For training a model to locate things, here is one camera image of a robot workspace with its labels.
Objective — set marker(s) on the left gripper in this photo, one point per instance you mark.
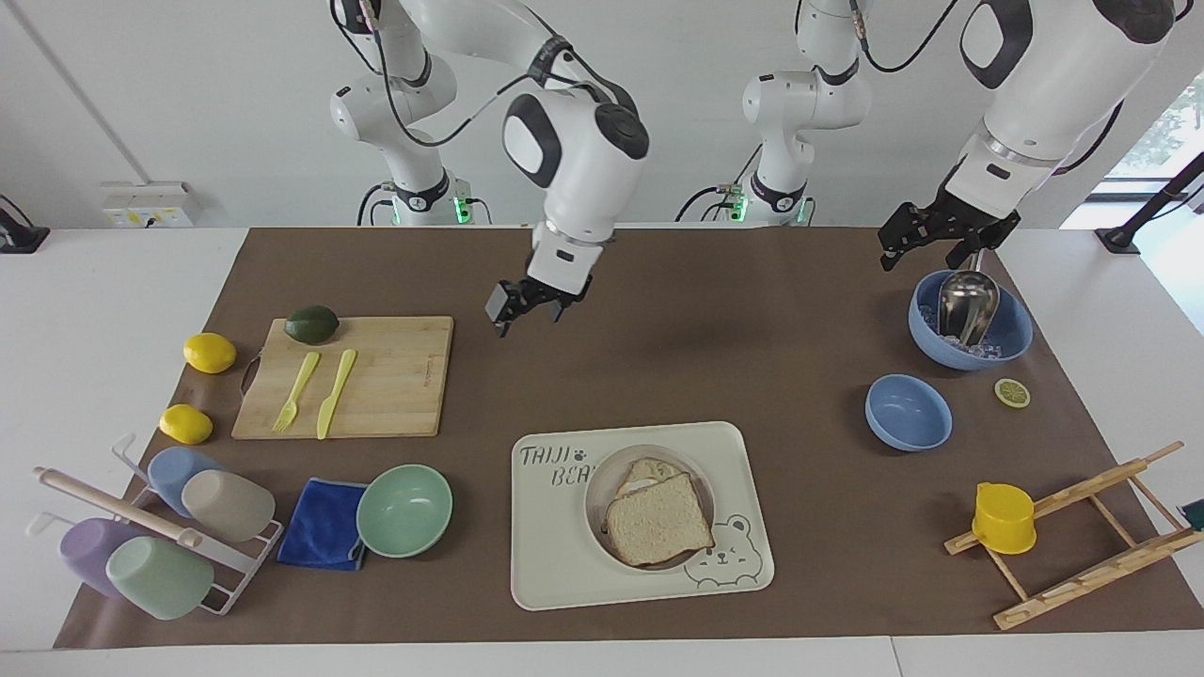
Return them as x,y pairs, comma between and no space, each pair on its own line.
974,218

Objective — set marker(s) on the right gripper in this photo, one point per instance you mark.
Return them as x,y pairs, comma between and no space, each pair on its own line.
557,287

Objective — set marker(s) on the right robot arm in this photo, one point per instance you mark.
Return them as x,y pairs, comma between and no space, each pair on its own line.
574,141

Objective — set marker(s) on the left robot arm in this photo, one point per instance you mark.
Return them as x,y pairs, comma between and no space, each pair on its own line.
1053,66

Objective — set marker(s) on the sandwich bottom with filling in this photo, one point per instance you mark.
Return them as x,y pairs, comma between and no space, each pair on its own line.
647,470

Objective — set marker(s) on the cream tray plate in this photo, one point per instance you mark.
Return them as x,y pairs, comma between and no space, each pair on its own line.
555,555

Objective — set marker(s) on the metal scoop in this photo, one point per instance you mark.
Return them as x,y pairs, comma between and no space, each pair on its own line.
967,306

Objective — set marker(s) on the large blue bowl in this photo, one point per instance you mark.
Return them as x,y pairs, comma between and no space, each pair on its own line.
1014,329

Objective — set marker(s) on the wooden cutting board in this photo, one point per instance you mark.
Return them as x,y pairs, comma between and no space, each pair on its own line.
395,385

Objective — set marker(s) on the lemon slice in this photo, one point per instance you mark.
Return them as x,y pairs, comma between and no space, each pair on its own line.
1012,393

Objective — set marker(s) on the small blue bowl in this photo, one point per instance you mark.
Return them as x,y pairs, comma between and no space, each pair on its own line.
908,414

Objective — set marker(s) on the yellow plastic knife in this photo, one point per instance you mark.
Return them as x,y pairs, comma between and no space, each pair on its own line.
336,390

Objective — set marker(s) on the black stand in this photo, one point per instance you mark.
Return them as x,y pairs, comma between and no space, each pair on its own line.
1143,214
19,235

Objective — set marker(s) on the dark green avocado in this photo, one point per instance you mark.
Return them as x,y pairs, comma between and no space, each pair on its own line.
311,324

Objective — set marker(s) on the green bowl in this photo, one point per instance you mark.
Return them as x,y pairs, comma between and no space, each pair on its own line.
404,511

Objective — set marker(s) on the yellow plastic fork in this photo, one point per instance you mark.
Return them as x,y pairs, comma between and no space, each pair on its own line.
298,387

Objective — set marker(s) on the bread slice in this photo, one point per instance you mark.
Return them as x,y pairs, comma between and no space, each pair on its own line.
658,522

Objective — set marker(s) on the blue cloth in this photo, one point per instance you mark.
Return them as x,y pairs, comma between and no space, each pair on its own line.
318,525

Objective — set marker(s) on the yellow lemon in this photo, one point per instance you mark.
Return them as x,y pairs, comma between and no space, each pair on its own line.
209,353
185,424

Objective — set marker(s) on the beige plastic cup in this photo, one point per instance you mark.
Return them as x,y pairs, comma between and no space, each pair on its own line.
229,505

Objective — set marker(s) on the wooden rack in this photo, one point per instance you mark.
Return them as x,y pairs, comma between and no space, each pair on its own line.
1091,574

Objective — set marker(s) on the dark green object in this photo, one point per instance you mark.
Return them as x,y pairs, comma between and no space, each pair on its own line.
1196,515

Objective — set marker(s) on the blue plastic cup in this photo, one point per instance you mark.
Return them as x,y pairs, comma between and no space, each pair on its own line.
169,470

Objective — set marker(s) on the green plastic cup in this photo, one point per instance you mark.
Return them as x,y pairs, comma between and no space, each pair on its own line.
160,578

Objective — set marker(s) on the purple plastic cup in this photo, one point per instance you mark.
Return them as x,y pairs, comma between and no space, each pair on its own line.
89,555

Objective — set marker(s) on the white wall socket box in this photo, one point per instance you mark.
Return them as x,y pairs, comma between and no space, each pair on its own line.
149,205

